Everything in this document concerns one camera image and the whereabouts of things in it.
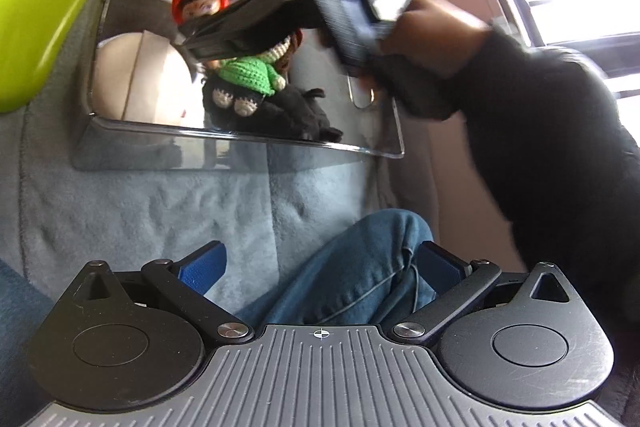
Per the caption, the lime green container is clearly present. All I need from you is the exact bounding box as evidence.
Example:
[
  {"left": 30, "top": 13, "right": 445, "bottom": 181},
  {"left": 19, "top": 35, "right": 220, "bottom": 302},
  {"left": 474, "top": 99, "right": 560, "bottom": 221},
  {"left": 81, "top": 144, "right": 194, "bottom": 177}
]
[{"left": 0, "top": 0, "right": 146, "bottom": 114}]

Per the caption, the grey-blue plush mat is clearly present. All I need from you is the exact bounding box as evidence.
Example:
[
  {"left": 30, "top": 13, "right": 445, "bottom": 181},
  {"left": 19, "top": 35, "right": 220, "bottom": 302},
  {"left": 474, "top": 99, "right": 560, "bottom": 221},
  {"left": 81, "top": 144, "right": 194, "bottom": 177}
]
[{"left": 0, "top": 0, "right": 441, "bottom": 323}]

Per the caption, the person's left leg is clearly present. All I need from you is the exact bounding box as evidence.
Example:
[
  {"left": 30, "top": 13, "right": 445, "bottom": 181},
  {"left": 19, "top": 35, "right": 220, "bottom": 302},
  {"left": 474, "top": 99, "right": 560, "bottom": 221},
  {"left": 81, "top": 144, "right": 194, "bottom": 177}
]
[{"left": 0, "top": 257, "right": 58, "bottom": 415}]

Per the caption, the grey transparent storage box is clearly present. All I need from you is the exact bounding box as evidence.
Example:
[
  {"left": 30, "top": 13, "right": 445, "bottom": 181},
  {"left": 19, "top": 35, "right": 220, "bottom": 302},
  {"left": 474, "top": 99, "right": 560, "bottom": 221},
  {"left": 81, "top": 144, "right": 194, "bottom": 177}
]
[{"left": 70, "top": 0, "right": 407, "bottom": 172}]

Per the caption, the crochet doll green sweater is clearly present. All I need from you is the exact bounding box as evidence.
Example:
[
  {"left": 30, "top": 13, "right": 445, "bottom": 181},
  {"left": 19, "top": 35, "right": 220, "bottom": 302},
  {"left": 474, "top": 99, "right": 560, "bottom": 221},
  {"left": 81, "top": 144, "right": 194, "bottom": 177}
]
[{"left": 201, "top": 27, "right": 306, "bottom": 118}]

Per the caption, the white round pouch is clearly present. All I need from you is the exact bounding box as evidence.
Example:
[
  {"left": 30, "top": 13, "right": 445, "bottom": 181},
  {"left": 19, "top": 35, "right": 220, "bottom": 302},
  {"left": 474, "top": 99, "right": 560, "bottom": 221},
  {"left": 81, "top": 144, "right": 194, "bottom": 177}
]
[{"left": 91, "top": 31, "right": 202, "bottom": 128}]

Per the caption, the person's right hand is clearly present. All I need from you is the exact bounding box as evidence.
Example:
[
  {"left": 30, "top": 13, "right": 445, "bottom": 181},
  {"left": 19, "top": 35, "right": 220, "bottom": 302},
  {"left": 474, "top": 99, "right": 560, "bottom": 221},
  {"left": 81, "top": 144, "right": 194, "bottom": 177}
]
[{"left": 357, "top": 0, "right": 496, "bottom": 120}]

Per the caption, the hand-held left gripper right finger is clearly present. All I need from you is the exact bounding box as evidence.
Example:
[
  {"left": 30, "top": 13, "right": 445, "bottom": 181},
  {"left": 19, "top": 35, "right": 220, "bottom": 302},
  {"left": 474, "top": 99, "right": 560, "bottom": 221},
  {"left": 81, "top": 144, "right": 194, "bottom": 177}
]
[{"left": 391, "top": 241, "right": 572, "bottom": 344}]

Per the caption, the black plush toy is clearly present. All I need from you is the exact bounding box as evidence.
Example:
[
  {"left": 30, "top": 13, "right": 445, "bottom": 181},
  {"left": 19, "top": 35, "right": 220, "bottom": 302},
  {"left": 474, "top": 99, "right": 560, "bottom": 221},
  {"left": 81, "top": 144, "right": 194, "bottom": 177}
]
[{"left": 257, "top": 84, "right": 346, "bottom": 142}]

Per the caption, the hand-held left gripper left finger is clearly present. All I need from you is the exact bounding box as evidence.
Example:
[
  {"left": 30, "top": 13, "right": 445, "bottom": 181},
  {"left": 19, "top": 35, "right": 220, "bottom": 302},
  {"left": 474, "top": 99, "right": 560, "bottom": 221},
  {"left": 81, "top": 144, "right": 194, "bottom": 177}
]
[{"left": 75, "top": 241, "right": 255, "bottom": 345}]

